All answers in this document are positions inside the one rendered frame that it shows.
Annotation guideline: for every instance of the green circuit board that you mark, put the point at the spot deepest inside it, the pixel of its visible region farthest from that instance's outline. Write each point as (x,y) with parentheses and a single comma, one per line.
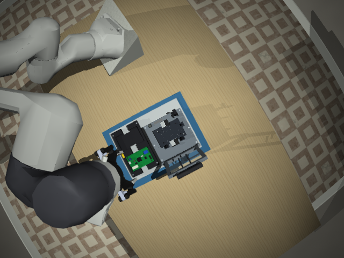
(140,158)

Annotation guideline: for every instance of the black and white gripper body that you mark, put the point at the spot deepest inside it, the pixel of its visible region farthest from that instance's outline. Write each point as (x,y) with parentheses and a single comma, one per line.
(120,172)

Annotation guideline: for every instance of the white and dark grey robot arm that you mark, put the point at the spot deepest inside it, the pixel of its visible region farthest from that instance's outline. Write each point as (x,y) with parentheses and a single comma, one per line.
(62,196)

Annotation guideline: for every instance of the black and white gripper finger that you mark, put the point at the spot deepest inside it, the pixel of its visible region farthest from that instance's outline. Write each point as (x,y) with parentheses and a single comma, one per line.
(127,185)
(112,154)

